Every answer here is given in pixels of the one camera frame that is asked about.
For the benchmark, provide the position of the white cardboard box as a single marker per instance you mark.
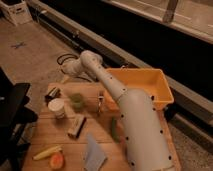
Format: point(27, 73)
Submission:
point(17, 14)

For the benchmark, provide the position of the metal cup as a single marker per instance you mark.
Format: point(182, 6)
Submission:
point(53, 93)

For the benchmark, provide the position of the green plastic cup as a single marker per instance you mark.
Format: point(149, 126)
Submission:
point(77, 101)

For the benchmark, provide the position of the yellow plastic bin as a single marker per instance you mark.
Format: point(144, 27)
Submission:
point(153, 81)

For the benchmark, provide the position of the orange fruit piece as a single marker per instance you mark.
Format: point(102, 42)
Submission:
point(56, 161)

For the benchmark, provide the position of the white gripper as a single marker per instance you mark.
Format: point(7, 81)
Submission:
point(65, 79)

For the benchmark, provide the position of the green chili pepper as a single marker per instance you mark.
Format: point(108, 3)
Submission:
point(113, 130)

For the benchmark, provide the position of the white paper cup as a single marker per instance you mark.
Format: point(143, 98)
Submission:
point(56, 106)

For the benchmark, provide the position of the metal fork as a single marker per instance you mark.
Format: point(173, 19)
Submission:
point(100, 102)

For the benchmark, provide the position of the blue grey cloth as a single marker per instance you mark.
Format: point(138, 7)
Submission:
point(94, 156)

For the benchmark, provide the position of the black chair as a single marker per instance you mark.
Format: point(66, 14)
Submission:
point(14, 116)

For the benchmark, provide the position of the wooden block eraser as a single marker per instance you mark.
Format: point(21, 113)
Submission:
point(76, 126)

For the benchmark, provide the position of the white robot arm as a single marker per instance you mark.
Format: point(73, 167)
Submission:
point(147, 148)

